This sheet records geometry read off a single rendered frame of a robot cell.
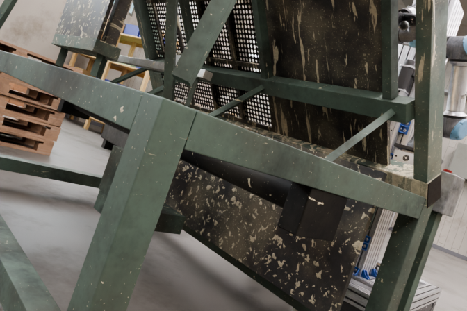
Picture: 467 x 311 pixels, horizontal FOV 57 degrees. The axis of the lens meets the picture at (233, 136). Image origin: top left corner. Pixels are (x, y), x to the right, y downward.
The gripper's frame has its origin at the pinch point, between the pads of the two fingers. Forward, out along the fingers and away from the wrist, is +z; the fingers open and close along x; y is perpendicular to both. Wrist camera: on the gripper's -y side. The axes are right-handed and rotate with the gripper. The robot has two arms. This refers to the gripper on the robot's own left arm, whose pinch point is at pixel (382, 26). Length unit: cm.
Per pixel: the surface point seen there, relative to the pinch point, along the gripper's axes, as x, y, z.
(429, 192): -62, -31, 17
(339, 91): -23.0, 6.2, 22.6
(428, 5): 11.2, -29.4, 18.1
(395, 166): -57, -13, 12
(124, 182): -4, -27, 134
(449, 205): -77, -31, -1
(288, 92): -27, 36, 24
